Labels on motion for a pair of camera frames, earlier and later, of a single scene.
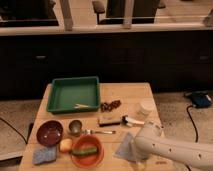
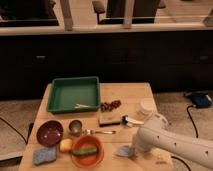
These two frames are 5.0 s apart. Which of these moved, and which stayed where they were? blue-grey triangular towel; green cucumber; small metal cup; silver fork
Moved: blue-grey triangular towel
Stayed: small metal cup; green cucumber; silver fork
